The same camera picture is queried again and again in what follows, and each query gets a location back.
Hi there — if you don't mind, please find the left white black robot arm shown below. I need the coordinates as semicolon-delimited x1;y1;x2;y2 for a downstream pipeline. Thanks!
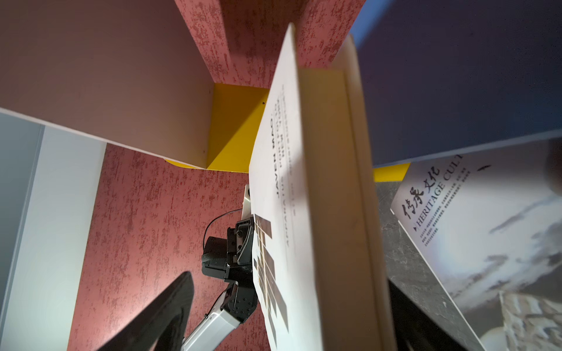
181;217;258;350

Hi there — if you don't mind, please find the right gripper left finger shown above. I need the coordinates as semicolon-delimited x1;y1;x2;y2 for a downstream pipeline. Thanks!
100;271;195;350

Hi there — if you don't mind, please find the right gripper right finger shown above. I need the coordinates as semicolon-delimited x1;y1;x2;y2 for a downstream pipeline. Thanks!
388;280;465;351

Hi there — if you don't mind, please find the left corner aluminium profile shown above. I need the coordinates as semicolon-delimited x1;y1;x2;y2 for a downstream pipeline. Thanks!
1;113;44;326

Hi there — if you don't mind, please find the yellow pink blue bookshelf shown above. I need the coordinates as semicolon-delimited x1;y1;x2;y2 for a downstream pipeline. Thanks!
0;0;562;183

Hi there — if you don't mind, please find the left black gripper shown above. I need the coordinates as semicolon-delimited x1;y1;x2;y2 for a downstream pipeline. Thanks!
225;217;255;281

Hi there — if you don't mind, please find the heritage culture photo book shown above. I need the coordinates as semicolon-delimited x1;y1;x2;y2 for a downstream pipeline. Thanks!
391;138;561;350

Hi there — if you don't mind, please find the white book with brown blocks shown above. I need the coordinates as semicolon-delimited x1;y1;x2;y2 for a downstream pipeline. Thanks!
249;25;397;350

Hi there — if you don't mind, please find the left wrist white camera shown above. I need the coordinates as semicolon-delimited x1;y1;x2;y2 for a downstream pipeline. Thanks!
241;184;251;220

